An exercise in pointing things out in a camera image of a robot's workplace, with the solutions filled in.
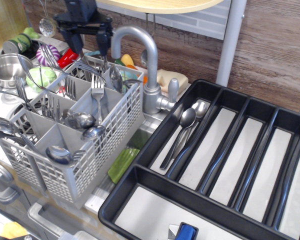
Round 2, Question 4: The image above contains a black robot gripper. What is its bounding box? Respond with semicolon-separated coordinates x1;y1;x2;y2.
53;0;113;57

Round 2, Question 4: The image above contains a small steel spoon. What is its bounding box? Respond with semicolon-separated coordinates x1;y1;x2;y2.
100;55;108;73

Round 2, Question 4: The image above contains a steel spoon back basket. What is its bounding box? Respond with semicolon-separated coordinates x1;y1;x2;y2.
109;65;123;94

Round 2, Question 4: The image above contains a steel spoon basket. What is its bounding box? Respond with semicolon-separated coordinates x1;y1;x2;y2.
0;117;19;135
81;125;106;142
45;145;74;165
109;65;123;94

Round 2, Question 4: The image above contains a large spoon basket centre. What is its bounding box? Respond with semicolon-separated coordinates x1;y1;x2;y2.
62;112;96;130

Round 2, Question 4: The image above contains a grey plastic cutlery basket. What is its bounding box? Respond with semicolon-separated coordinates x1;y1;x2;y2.
0;64;144;209

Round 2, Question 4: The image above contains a steel spoon middle basket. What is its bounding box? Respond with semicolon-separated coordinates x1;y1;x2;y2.
81;125;106;142

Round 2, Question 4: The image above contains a steel spoon front basket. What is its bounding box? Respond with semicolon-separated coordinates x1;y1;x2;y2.
45;145;74;165

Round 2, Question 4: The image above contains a steel spoon in tray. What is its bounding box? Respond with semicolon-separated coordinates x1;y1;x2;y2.
171;99;209;161
159;107;196;170

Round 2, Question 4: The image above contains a steel spoon left basket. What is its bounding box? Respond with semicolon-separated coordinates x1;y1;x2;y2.
0;117;19;135

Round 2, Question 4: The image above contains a black cutlery tray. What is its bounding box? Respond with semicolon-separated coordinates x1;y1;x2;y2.
98;79;300;240

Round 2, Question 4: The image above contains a blue object in tray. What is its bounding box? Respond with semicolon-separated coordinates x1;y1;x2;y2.
167;222;199;240

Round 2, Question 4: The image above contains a red toy pepper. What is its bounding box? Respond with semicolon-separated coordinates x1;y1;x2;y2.
57;48;80;69

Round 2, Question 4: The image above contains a yellow toy fruit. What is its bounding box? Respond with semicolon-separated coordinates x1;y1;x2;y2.
120;54;135;66

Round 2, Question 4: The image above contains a long curved steel fork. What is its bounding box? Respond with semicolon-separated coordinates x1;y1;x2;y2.
38;41;65;73

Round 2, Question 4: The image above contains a hanging steel skimmer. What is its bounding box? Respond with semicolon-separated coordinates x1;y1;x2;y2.
39;0;57;38

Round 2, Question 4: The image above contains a purple white toy onion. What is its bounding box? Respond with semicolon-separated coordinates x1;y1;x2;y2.
36;44;61;67

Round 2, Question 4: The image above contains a large steel fork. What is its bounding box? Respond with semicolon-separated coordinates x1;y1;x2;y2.
91;73;105;125

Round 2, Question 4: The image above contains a hanging steel ladle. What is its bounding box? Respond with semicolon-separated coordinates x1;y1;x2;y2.
140;13;156;68

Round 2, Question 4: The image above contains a light wooden shelf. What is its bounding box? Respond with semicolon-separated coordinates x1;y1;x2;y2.
96;0;222;14

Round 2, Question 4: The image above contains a green label tin can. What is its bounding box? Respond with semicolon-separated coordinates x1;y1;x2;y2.
2;33;32;54

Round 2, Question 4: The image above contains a beige toy bread slice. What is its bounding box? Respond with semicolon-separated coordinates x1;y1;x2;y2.
156;68;189;94

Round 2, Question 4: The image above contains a grey metal faucet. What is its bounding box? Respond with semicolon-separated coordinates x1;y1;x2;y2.
111;24;179;114

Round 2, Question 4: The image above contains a steel cooking pot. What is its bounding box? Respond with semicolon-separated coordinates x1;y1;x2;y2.
0;53;33;89

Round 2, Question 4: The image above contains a green dish sponge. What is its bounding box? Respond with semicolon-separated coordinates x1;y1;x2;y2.
107;148;140;184

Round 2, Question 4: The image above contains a grey metal post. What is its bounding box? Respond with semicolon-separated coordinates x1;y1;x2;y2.
215;0;247;87

